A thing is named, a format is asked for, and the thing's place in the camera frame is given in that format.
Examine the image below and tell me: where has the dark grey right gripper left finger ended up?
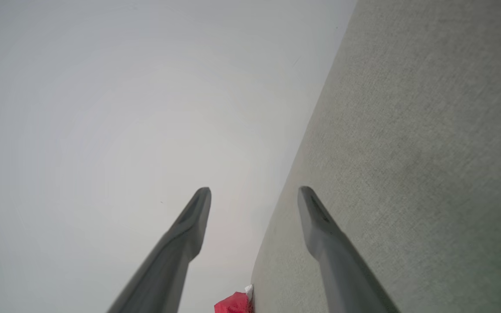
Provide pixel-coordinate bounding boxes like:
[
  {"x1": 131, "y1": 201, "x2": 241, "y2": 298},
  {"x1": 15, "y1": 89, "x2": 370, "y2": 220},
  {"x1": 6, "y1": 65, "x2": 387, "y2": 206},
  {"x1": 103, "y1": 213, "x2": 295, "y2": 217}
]
[{"x1": 107, "y1": 187, "x2": 212, "y2": 313}]

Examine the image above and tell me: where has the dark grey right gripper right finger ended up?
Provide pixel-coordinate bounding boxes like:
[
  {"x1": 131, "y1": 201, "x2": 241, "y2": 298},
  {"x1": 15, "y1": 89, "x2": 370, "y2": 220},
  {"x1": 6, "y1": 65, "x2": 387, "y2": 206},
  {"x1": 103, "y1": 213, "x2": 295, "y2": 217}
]
[{"x1": 297, "y1": 186, "x2": 401, "y2": 313}]

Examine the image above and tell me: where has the red and white basketball jersey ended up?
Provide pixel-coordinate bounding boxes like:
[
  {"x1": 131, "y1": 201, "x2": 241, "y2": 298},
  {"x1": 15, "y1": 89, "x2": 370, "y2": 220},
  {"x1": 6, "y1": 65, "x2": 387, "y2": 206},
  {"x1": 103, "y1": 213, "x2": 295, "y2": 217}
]
[{"x1": 214, "y1": 284, "x2": 254, "y2": 313}]

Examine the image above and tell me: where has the grey fabric sofa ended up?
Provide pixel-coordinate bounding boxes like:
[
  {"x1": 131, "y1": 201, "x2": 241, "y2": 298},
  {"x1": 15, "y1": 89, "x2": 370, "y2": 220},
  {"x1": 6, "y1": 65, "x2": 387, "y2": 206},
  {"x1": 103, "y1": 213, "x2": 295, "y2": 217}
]
[{"x1": 250, "y1": 0, "x2": 501, "y2": 313}]

